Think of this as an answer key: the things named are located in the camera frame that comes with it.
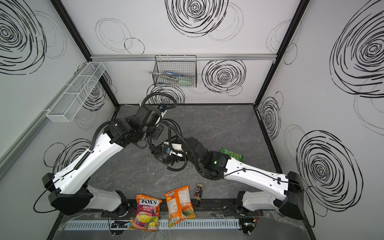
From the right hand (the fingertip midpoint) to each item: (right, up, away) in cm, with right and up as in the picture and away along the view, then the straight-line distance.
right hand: (178, 138), depth 68 cm
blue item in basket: (-8, +37, +23) cm, 44 cm away
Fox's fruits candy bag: (-15, -36, 0) cm, 39 cm away
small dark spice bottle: (+9, -30, +7) cm, 32 cm away
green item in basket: (-2, +31, +18) cm, 36 cm away
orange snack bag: (0, -34, +4) cm, 34 cm away
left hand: (-10, +6, +1) cm, 12 cm away
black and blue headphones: (-8, -8, -2) cm, 11 cm away
